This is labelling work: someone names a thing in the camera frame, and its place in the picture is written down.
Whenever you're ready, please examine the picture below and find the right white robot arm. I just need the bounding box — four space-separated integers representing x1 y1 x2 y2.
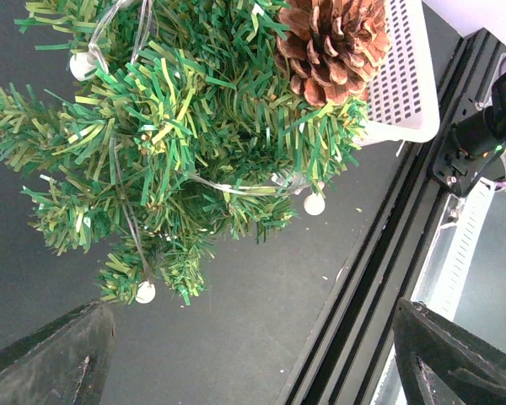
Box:
455 71 506 160

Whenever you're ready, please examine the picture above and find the small green christmas tree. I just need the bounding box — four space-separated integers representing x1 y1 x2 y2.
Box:
0 1 367 303

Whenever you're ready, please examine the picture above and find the white bulb light string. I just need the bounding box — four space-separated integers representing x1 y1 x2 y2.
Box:
68 0 326 305

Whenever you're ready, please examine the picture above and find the brown pine cone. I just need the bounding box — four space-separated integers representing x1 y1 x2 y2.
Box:
275 0 391 107

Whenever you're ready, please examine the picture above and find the white perforated plastic basket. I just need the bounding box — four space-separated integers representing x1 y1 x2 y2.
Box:
356 0 440 146

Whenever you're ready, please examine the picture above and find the white slotted cable duct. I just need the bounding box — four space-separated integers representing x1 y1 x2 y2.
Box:
411 178 495 321

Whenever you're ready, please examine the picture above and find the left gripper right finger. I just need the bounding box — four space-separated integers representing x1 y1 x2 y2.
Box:
392 298 506 404

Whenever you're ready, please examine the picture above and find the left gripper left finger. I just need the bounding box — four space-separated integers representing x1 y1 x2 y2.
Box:
0 300 116 404

